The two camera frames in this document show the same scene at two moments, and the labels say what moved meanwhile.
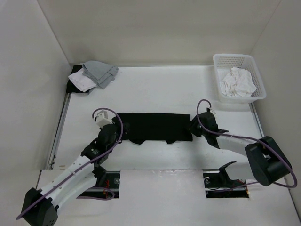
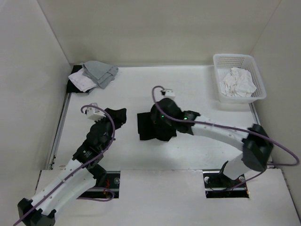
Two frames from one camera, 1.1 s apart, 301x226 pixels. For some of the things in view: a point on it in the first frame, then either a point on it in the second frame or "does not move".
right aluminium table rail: [253, 108] does not move
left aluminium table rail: [51, 159] does not move
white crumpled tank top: [237, 83] does not move
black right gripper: [193, 124] to [156, 119]
